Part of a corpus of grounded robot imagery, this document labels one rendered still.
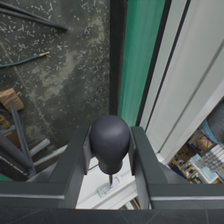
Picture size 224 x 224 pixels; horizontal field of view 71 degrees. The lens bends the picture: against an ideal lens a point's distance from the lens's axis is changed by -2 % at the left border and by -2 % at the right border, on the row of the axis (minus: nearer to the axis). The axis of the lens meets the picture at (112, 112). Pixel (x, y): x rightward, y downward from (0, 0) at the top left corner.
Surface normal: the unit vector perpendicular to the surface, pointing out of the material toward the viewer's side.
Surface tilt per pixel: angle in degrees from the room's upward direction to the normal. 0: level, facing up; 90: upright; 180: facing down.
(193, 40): 90
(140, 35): 0
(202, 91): 90
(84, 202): 90
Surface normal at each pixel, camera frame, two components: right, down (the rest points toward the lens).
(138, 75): 0.52, 0.69
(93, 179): 0.00, -0.60
